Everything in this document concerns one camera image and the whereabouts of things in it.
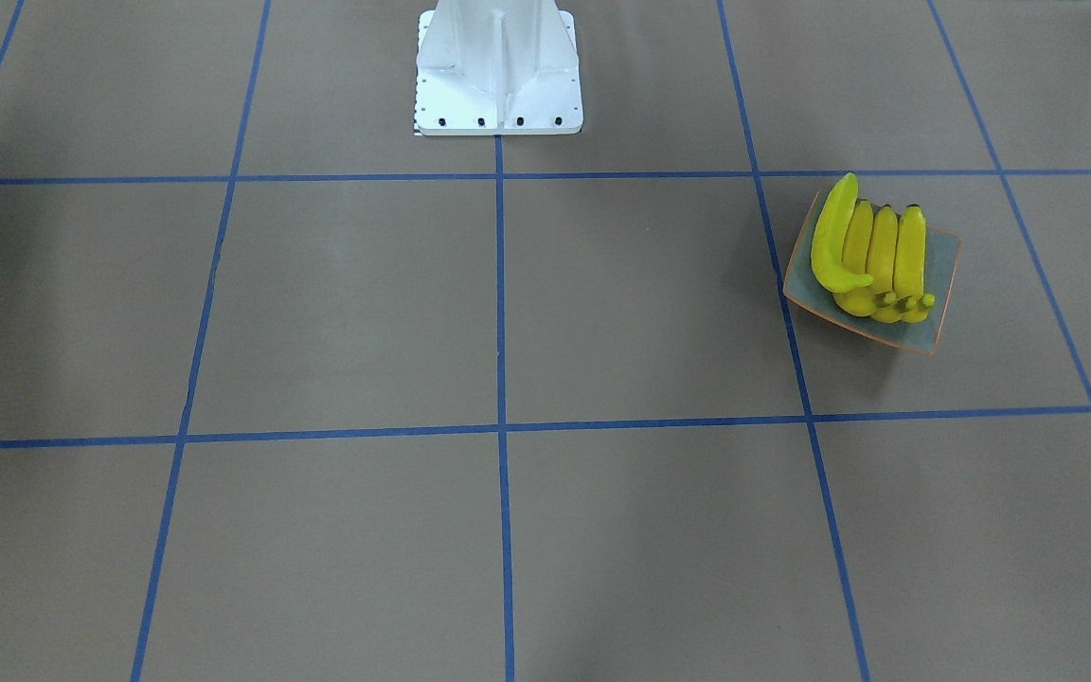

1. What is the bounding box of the grey square plate orange rim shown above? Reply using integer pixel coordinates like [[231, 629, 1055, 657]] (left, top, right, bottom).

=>
[[783, 186, 962, 355]]

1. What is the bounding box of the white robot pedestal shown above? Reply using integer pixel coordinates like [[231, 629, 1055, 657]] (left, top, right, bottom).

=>
[[413, 1, 584, 135]]

